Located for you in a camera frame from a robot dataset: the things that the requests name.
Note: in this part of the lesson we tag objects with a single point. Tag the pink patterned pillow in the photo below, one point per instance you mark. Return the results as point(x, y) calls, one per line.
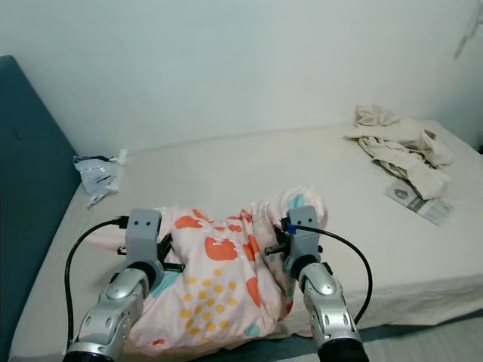
point(219, 283)

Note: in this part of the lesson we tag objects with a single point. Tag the cream sheeted mattress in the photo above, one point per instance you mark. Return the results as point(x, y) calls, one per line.
point(241, 162)

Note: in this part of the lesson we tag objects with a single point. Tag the blue and white plastic package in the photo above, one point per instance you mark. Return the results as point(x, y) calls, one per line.
point(99, 175)

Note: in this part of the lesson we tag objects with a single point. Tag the flat printed packet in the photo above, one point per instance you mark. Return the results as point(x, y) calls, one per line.
point(430, 210)

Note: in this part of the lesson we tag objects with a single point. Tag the crumpled beige clothes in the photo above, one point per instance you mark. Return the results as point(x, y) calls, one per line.
point(400, 145)

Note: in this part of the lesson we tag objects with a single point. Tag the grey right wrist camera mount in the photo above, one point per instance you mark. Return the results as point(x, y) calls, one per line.
point(303, 234)

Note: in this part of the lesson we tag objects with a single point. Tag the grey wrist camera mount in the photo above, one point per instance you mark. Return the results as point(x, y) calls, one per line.
point(303, 234)
point(143, 234)

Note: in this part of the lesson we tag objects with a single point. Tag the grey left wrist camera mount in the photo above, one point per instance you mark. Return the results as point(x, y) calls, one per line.
point(143, 234)

